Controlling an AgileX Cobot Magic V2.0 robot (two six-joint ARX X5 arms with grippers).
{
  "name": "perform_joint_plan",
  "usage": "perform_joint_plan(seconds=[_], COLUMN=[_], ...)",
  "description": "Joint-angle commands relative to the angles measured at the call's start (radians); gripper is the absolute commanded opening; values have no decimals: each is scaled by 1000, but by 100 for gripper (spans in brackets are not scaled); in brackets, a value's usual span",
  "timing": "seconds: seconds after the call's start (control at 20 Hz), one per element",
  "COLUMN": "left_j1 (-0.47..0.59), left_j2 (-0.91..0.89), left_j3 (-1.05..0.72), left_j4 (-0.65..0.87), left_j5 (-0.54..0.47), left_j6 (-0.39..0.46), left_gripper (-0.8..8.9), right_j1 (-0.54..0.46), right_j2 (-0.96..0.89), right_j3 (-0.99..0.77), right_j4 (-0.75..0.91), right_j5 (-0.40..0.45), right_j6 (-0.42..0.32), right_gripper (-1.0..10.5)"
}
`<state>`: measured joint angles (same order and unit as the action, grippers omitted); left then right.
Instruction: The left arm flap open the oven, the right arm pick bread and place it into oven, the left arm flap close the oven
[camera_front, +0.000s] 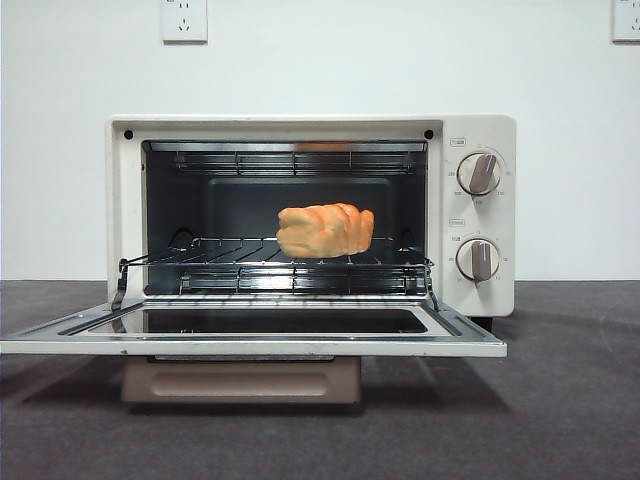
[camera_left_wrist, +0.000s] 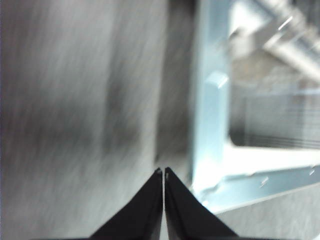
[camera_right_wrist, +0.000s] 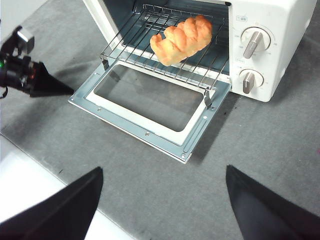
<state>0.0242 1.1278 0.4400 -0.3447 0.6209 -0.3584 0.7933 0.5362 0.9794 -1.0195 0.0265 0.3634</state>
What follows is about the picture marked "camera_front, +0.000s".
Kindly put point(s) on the white wall socket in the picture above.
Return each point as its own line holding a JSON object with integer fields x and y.
{"x": 627, "y": 22}
{"x": 184, "y": 25}

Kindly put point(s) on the cream Toshiba toaster oven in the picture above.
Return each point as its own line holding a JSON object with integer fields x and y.
{"x": 480, "y": 300}

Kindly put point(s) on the cream oven knob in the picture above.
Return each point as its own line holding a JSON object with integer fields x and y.
{"x": 479, "y": 174}
{"x": 477, "y": 260}

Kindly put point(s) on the golden brown bread loaf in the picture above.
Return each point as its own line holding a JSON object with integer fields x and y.
{"x": 325, "y": 230}

